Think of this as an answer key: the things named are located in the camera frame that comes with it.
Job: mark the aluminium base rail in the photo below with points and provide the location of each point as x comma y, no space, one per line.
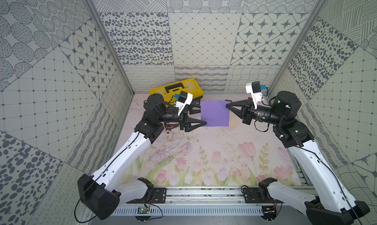
205,201

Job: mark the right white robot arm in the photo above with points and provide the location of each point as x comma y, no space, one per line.
333,204

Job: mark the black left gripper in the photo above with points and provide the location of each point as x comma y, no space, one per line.
182,117

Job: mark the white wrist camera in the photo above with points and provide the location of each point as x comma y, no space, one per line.
183,99
254,89

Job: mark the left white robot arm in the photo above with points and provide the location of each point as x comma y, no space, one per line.
102,192

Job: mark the yellow and black toolbox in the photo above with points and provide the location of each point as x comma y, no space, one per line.
168,91

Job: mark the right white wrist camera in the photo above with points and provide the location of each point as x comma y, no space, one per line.
254,89

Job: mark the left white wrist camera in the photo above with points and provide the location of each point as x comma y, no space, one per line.
183,99

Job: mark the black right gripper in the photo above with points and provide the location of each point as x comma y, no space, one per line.
246,113

